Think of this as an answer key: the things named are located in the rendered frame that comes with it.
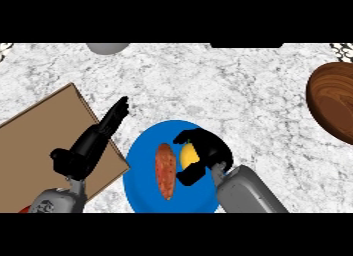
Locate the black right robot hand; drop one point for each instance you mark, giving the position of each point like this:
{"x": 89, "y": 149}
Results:
{"x": 211, "y": 146}

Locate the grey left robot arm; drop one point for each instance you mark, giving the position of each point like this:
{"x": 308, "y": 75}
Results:
{"x": 61, "y": 198}

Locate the small red object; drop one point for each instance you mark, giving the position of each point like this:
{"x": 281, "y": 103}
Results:
{"x": 24, "y": 210}

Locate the brown cutting board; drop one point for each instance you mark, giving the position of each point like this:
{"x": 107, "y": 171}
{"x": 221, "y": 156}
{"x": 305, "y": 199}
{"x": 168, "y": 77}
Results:
{"x": 32, "y": 153}

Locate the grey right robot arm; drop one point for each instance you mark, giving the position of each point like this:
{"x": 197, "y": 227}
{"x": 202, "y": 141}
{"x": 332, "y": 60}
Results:
{"x": 247, "y": 190}

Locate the yellow lemon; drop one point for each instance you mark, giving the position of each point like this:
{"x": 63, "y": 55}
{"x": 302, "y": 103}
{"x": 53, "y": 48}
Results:
{"x": 188, "y": 157}

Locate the blue plate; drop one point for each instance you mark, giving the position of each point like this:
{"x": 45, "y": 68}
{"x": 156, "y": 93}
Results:
{"x": 150, "y": 186}

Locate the grey round object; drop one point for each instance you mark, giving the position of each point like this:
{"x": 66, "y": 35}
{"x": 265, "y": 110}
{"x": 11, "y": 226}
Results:
{"x": 107, "y": 47}

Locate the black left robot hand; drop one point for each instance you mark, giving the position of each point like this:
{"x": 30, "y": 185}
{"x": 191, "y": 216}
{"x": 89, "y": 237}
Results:
{"x": 88, "y": 150}

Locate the brown wooden bowl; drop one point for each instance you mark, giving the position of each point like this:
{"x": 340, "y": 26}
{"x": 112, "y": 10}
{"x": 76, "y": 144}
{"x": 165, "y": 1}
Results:
{"x": 342, "y": 103}

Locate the orange sweet potato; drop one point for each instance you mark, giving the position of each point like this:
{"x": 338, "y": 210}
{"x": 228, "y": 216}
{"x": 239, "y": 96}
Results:
{"x": 166, "y": 171}

